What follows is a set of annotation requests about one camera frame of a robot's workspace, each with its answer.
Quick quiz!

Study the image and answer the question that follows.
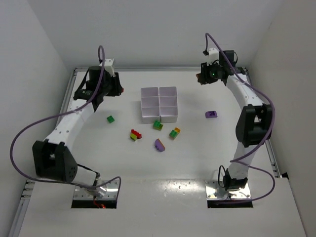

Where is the small green lego brick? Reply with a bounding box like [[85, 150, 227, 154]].
[[107, 116, 115, 123]]

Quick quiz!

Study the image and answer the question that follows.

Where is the purple lego brick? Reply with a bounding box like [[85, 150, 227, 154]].
[[205, 111, 218, 118]]

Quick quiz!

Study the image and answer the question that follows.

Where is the red and yellow lego stack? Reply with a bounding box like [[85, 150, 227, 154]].
[[130, 129, 142, 141]]

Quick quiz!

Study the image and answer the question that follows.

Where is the green and yellow lego stack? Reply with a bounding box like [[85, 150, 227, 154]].
[[153, 120, 163, 131]]

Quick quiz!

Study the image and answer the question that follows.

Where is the green orange lego stack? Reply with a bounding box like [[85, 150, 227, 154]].
[[169, 127, 181, 140]]

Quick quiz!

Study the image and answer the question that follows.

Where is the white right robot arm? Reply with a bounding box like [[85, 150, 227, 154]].
[[197, 48, 273, 191]]

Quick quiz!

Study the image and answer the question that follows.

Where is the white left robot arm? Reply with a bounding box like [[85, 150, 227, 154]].
[[32, 66, 123, 186]]

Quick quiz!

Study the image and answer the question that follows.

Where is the white divided storage box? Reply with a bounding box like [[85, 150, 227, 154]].
[[140, 86, 178, 123]]

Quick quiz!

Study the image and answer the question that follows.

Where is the purple half-round lego piece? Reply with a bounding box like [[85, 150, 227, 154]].
[[155, 139, 165, 152]]

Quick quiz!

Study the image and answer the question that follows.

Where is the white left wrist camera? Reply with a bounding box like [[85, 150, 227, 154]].
[[104, 59, 115, 77]]

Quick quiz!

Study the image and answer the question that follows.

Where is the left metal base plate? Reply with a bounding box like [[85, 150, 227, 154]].
[[73, 179, 120, 201]]

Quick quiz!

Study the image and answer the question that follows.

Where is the metal base plate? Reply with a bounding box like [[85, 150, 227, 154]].
[[73, 179, 120, 201], [205, 180, 251, 201]]

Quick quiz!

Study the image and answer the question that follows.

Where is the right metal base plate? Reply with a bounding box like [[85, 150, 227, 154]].
[[205, 180, 251, 201]]

